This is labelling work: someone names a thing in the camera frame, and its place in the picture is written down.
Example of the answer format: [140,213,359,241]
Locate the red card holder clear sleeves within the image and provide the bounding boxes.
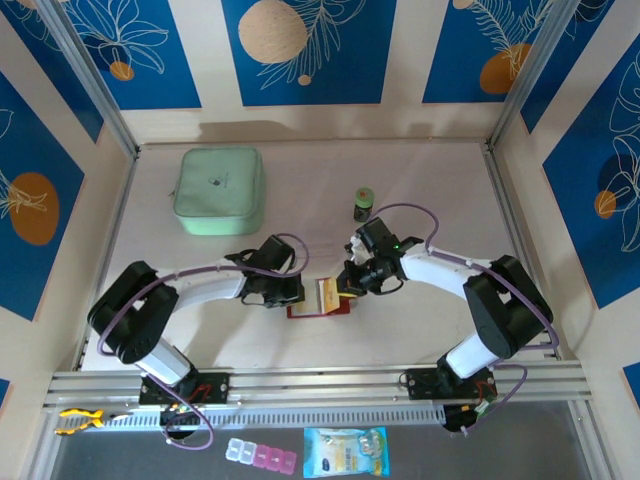
[286,292,355,320]

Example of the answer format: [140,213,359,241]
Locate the small dark bottle green lid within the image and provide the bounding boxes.
[352,186,376,223]

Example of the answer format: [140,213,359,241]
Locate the mint green zip pouch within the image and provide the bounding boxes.
[172,146,265,236]

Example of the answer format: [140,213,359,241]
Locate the blue yellow snack packet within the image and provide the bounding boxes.
[302,426,390,479]

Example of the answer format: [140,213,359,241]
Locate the clear and pink pill organizer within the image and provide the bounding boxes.
[224,438,299,474]

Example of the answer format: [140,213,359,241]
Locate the yellow black pliers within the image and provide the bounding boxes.
[55,407,134,436]

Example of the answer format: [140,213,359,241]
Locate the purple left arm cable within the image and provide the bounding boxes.
[97,232,310,452]

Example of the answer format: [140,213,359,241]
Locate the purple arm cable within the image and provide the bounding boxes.
[97,232,310,452]
[369,202,559,439]

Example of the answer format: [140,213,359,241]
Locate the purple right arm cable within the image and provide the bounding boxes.
[369,202,559,439]

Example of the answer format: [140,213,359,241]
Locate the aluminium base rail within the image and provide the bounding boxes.
[42,360,595,410]

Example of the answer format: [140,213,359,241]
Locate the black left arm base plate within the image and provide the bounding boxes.
[138,369,231,405]

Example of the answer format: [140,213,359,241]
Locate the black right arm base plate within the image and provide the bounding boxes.
[405,367,497,401]

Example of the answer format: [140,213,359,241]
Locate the grey slotted cable duct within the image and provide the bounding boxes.
[82,403,446,432]

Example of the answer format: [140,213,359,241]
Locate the aluminium table side rail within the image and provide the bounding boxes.
[482,142,581,364]
[74,147,142,372]

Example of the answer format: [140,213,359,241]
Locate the aluminium frame post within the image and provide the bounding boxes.
[34,0,140,159]
[487,0,586,151]

